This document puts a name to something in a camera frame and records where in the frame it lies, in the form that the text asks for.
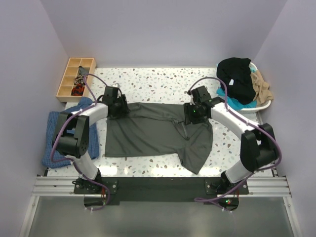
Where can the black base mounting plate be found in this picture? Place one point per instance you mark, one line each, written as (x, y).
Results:
(114, 190)

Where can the teal garment in basket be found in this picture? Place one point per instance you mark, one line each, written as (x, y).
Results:
(234, 103)

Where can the grey t shirt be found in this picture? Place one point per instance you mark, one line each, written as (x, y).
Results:
(152, 129)

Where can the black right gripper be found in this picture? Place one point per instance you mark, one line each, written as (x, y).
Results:
(189, 118)

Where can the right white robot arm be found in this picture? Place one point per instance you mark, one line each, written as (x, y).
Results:
(257, 142)

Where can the white perforated laundry basket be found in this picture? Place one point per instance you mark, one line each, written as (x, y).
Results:
(253, 68)

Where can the red black sock in tray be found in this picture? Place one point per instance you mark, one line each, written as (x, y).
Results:
(78, 90)

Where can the grey sock in tray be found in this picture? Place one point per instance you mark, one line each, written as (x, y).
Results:
(83, 71)

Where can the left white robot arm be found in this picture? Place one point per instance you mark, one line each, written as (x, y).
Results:
(71, 135)

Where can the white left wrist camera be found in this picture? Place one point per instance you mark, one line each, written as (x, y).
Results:
(117, 85)

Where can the aluminium front frame rail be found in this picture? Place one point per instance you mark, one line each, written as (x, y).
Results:
(257, 187)

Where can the black garment in basket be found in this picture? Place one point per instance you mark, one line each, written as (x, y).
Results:
(236, 74)

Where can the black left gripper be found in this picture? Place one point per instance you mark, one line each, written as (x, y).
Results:
(125, 109)

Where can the patterned sock in tray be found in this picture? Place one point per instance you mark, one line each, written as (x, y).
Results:
(80, 80)

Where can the wooden compartment tray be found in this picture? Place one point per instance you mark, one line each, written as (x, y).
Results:
(72, 86)

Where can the beige garment in basket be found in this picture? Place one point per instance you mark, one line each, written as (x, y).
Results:
(261, 88)

